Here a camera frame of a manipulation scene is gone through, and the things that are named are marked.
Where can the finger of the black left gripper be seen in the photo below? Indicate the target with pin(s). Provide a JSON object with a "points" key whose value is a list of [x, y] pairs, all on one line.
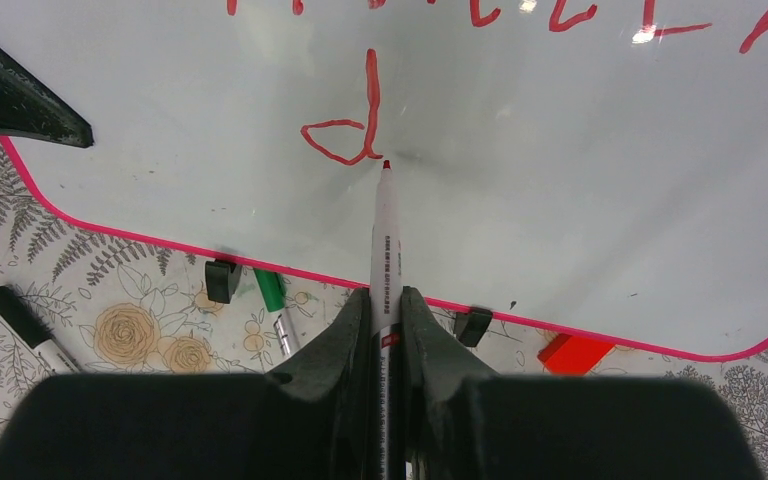
{"points": [[29, 109]]}

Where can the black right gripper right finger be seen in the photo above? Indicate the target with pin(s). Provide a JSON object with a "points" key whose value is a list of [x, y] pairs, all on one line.
{"points": [[480, 424]]}

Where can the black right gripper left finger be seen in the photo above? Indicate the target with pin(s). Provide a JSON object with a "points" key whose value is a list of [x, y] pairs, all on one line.
{"points": [[304, 419]]}

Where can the red capped marker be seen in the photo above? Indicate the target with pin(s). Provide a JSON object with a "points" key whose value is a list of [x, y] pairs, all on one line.
{"points": [[386, 454]]}

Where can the pink framed whiteboard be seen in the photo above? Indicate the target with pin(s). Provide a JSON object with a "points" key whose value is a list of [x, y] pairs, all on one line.
{"points": [[598, 167]]}

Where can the black whiteboard foot right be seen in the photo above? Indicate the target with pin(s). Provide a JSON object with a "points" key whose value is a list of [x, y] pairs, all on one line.
{"points": [[470, 326]]}

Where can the black whiteboard foot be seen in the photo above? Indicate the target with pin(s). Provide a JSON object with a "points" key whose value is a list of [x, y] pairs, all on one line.
{"points": [[221, 280], [470, 326]]}

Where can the black whiteboard foot left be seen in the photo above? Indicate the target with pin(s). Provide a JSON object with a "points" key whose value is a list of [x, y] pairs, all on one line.
{"points": [[221, 280]]}

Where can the small orange red block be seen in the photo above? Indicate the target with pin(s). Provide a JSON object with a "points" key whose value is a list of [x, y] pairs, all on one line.
{"points": [[573, 355]]}

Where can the green capped marker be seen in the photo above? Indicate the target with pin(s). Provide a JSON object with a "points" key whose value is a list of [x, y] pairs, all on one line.
{"points": [[273, 292]]}

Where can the black capped marker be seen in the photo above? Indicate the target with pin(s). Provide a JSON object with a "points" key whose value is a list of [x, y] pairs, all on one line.
{"points": [[32, 331]]}

